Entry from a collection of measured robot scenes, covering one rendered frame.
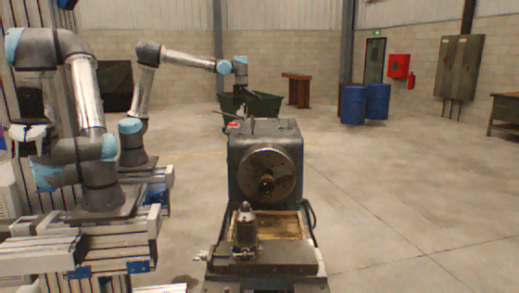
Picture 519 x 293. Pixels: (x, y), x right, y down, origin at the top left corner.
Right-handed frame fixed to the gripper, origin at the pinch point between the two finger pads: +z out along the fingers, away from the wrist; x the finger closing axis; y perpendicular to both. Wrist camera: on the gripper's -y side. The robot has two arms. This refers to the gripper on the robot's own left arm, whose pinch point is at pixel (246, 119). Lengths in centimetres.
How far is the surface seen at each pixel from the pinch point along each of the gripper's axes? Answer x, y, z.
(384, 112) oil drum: -638, -307, 117
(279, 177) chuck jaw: 29.6, -18.6, 25.1
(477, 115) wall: -576, -504, 114
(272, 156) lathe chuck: 23.6, -15.3, 15.4
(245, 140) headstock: 6.2, 0.5, 11.5
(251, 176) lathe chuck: 23.6, -3.8, 26.9
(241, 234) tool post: 78, -3, 28
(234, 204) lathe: 7, 8, 52
